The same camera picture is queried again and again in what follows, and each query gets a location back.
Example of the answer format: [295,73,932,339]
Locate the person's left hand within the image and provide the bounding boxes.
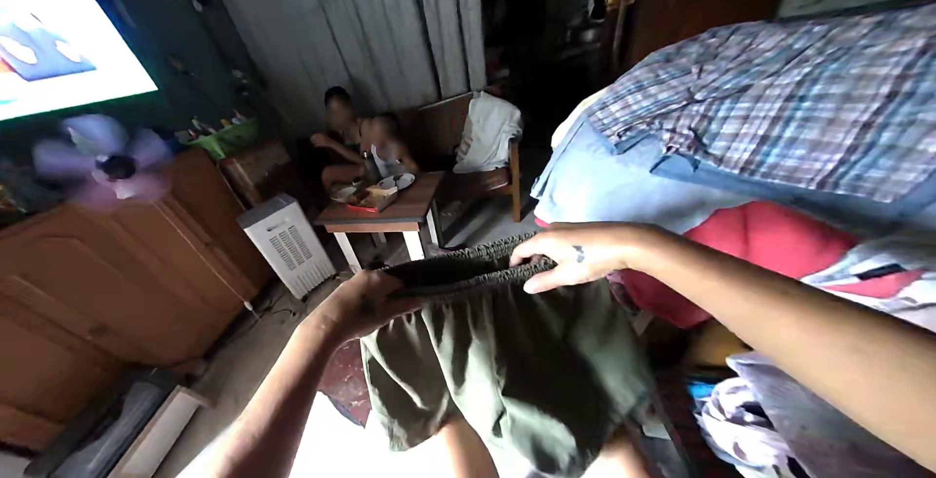
[319,269,424,342]

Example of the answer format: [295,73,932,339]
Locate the person's right hand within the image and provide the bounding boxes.
[509,222,644,295]

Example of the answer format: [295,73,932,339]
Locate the olive green shorts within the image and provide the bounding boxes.
[360,231,661,478]

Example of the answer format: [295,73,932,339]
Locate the person's right forearm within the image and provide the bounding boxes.
[627,224,936,470]

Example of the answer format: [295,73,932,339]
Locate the person's left forearm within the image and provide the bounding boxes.
[209,313,345,478]

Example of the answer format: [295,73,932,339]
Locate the small brown wooden table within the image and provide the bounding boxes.
[314,171,447,274]

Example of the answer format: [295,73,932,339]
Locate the wooden bench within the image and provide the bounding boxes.
[398,92,525,223]

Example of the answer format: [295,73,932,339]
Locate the red food tray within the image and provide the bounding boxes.
[346,185,399,214]

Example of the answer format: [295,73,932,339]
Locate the white air cooler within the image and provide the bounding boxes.
[237,193,338,300]

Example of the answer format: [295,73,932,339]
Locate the white cloth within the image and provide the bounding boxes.
[453,91,524,175]

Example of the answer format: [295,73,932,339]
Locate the person's legs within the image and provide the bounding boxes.
[436,417,652,478]

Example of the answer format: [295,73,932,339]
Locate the small brown wooden cabinet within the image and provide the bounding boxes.
[219,139,297,208]

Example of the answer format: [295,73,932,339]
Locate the green plastic basket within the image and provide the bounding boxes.
[184,119,260,160]

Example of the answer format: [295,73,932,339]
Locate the grey curtain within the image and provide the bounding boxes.
[201,0,487,131]

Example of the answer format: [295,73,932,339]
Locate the white wooden board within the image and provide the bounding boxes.
[107,385,213,478]

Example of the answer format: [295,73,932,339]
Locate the purple fan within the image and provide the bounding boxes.
[34,114,174,211]

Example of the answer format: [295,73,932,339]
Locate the grey wrapped roll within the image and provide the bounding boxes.
[25,367,180,478]

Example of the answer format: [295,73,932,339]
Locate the blue plaid shirt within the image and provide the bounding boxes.
[587,4,936,217]

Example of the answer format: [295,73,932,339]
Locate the television with bright screen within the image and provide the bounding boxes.
[0,0,159,123]

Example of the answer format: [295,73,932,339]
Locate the white cable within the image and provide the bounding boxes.
[152,199,258,317]

